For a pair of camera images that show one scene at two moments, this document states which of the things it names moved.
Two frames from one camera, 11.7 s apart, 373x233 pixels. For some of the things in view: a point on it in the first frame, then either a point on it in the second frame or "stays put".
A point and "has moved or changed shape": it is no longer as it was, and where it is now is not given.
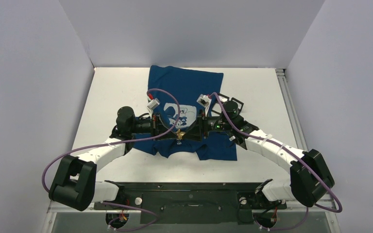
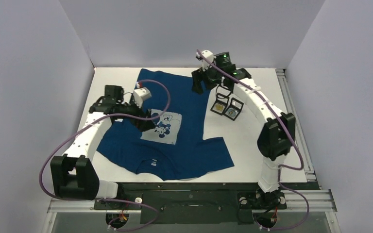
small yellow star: x=179 y=134 to x=219 y=107
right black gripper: x=202 y=124 to x=200 y=75
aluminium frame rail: x=281 y=74 stays put
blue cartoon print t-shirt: x=178 y=98 has moved or changed shape
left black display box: x=217 y=107 stays put
